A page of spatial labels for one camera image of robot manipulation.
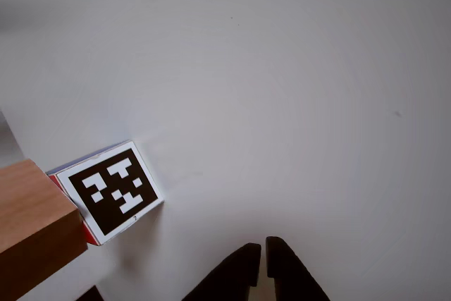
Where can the red cube with marker tag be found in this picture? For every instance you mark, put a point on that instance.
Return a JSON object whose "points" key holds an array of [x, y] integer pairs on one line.
{"points": [[112, 191]]}

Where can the wooden cube with green face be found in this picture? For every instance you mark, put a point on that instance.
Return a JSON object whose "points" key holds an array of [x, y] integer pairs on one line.
{"points": [[31, 216]]}

